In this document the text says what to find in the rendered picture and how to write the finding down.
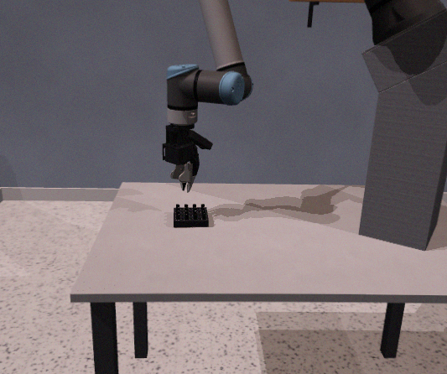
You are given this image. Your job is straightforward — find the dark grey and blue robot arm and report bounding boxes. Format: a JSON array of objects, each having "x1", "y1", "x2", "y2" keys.
[{"x1": 166, "y1": 0, "x2": 445, "y2": 126}]

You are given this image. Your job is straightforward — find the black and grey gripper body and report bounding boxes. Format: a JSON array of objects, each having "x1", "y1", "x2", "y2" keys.
[{"x1": 163, "y1": 123, "x2": 198, "y2": 165}]

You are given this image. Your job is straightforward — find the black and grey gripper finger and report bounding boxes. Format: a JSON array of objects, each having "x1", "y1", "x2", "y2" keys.
[
  {"x1": 170, "y1": 164, "x2": 187, "y2": 191},
  {"x1": 179, "y1": 152, "x2": 200, "y2": 193}
]

